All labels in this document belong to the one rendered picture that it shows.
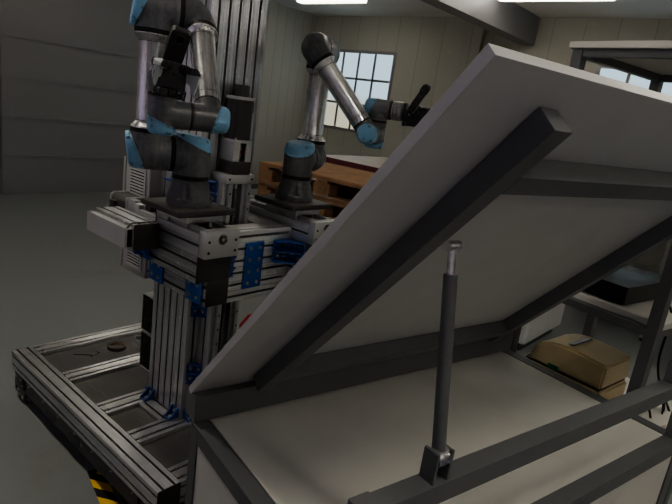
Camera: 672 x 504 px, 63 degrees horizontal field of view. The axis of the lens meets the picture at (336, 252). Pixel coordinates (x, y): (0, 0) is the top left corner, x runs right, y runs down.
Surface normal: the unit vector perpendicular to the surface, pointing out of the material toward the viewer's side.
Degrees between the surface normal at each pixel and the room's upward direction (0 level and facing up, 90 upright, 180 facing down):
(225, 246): 90
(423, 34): 90
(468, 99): 132
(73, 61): 90
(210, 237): 90
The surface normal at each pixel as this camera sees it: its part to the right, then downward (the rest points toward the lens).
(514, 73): 0.33, 0.85
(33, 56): 0.74, 0.27
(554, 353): -0.77, 0.06
